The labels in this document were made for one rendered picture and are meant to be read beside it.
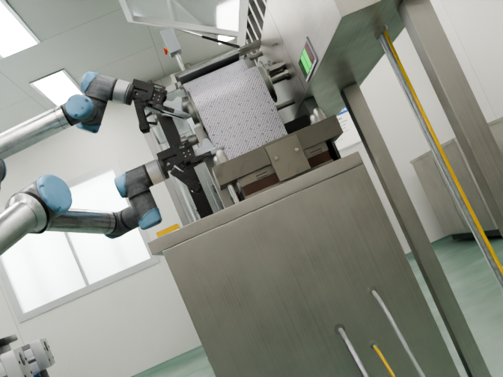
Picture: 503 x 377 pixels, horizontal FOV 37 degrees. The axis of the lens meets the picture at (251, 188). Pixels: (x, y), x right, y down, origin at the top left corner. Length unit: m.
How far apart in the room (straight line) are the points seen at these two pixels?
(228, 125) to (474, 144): 0.96
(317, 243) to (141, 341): 6.00
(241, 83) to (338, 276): 0.72
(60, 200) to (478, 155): 1.09
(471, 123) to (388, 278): 0.63
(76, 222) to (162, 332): 5.74
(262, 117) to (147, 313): 5.73
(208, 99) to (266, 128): 0.21
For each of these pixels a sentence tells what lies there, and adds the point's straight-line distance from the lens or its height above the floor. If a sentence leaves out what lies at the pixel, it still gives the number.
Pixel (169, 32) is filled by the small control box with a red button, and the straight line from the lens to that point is 3.14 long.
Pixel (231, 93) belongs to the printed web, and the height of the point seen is 1.25.
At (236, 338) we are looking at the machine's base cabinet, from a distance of 2.17.
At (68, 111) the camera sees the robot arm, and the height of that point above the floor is 1.37.
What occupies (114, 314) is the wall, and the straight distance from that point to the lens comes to 8.09.
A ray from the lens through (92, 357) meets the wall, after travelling 8.16.
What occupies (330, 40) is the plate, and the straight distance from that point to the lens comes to 1.85.
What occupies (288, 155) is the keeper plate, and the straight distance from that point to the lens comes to 2.23.
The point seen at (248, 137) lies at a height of 1.10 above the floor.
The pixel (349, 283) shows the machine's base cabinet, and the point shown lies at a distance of 2.19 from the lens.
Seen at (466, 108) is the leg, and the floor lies 0.86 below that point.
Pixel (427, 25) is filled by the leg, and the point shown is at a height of 1.07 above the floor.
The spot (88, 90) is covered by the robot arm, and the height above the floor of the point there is 1.44.
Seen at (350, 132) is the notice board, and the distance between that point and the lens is 8.19.
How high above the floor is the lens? 0.77
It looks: 4 degrees up
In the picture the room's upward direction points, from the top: 24 degrees counter-clockwise
